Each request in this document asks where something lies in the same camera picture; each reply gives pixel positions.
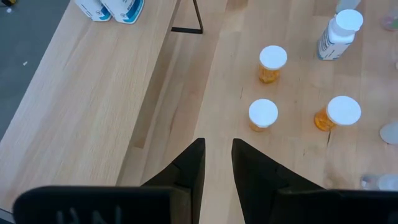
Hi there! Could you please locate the black metal shelf leg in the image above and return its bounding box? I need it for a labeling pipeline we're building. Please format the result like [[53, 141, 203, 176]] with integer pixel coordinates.
[[170, 0, 205, 35]]

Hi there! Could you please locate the orange pill bottle white cap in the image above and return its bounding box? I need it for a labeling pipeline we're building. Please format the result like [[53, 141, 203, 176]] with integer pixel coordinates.
[[313, 95, 363, 133], [248, 98, 279, 133], [258, 45, 289, 85]]

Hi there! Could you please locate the white labelled medicine bottle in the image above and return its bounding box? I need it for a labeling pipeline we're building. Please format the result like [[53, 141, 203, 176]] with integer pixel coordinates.
[[99, 0, 146, 25], [317, 9, 364, 61], [73, 0, 112, 22]]

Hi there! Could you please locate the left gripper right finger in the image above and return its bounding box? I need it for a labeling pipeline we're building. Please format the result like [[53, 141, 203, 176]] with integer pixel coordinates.
[[231, 138, 325, 224]]

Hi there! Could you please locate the translucent white plastic bottle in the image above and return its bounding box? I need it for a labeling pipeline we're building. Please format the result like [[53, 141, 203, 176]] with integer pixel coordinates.
[[379, 120, 398, 146]]

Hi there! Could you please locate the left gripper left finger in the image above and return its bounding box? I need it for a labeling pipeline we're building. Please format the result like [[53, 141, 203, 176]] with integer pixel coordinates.
[[141, 138, 206, 224]]

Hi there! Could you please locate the clear bottle with grey pills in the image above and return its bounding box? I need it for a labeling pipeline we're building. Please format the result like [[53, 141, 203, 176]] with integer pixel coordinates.
[[360, 174, 398, 192]]

